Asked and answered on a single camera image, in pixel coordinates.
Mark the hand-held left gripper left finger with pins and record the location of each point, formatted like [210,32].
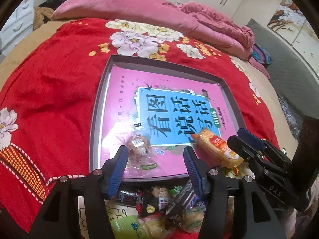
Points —
[118,171]

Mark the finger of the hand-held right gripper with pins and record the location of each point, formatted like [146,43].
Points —
[239,144]
[250,136]

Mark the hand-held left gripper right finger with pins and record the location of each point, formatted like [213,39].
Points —
[193,169]

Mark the orange rice cracker packet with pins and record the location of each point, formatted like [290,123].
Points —
[214,142]

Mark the clear-wrapped brown round pastry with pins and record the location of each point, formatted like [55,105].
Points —
[138,143]

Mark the brown chocolate bar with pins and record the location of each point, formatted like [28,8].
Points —
[179,201]

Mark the black green pea packet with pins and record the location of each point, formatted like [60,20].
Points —
[149,204]

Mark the round green-label pastry packet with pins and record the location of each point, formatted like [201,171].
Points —
[193,220]

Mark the light green pastry packet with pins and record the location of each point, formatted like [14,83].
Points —
[124,226]

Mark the shallow grey cardboard box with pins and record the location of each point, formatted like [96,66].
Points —
[99,109]

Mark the person's right forearm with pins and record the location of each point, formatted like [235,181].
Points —
[299,217]

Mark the clear-wrapped dark brown cake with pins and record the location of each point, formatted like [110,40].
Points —
[129,196]

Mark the dark patterned cloth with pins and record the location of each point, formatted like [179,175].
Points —
[289,114]

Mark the pink and blue book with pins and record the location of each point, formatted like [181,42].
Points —
[119,92]

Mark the purple and blue cloth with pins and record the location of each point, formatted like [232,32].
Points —
[260,53]

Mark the red floral blanket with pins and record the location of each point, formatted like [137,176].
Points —
[62,92]

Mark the crumpled pink quilt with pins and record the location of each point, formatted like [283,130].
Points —
[219,27]

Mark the brown knitted plush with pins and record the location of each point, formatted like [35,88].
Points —
[41,16]

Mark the white drawer cabinet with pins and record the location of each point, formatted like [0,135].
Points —
[17,22]

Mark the tree wall painting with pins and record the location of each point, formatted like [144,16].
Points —
[284,15]

